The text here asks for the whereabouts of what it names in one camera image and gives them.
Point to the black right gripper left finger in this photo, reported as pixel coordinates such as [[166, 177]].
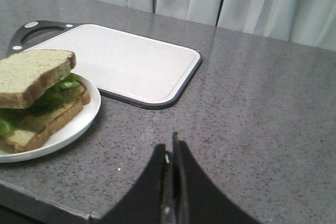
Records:
[[151, 198]]

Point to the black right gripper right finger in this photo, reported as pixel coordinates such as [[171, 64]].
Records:
[[198, 200]]

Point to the green lettuce leaf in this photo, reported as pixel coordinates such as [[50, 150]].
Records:
[[53, 98]]

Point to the bread slice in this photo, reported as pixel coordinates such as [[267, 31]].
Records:
[[26, 75], [34, 131]]

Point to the white round plate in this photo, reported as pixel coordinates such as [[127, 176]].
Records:
[[66, 135]]

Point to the white cutting board black handle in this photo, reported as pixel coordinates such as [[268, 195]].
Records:
[[141, 71]]

